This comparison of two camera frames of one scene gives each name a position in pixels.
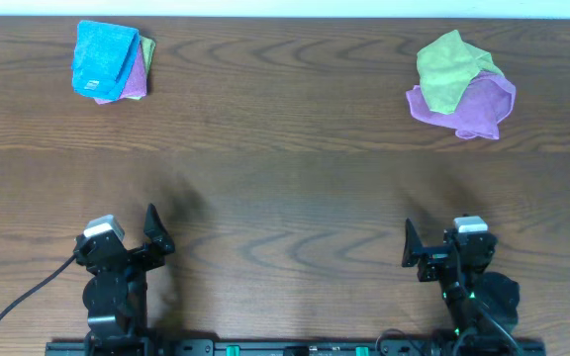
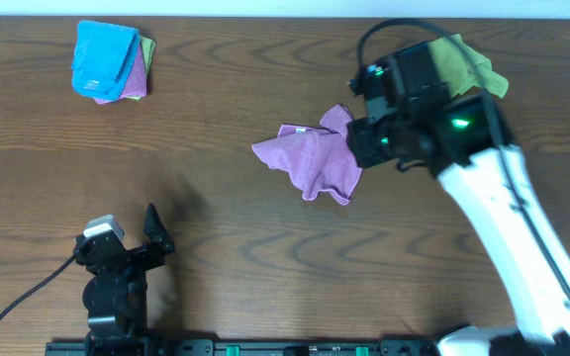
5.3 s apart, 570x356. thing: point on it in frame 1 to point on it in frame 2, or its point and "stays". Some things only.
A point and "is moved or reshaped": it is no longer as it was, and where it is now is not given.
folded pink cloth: [136, 84] stays
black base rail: [296, 348] stays
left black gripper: [157, 230] stays
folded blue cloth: [103, 55] stays
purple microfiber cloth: [488, 99] is moved or reshaped
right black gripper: [432, 258] to [359, 132]
